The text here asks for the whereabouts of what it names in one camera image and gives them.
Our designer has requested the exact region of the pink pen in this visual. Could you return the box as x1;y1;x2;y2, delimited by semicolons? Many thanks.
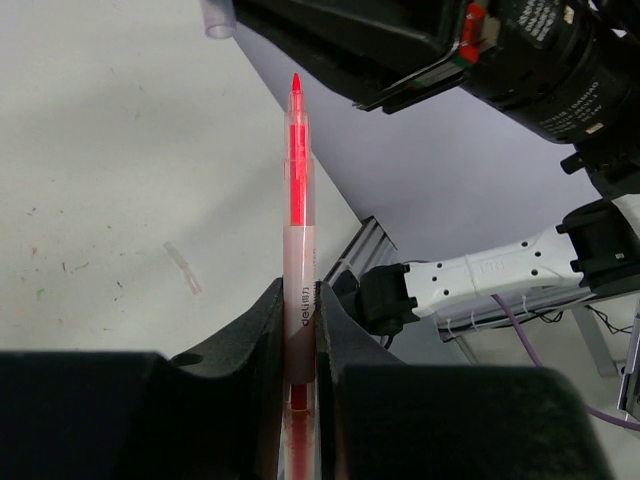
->
283;74;316;479

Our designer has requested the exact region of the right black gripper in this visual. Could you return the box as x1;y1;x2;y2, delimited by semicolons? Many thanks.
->
234;0;501;114

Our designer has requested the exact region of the clear purple-tinted pen cap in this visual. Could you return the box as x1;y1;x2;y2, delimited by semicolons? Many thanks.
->
163;241;202;295

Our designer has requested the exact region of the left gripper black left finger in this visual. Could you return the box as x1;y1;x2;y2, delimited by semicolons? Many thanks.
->
1;280;284;479

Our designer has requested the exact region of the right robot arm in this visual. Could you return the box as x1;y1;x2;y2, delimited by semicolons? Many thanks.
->
235;1;639;336

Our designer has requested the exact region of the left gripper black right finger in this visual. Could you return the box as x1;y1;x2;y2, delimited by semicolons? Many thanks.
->
316;283;605;479

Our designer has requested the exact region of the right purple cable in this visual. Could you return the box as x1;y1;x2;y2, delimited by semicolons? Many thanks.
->
492;293;640;431

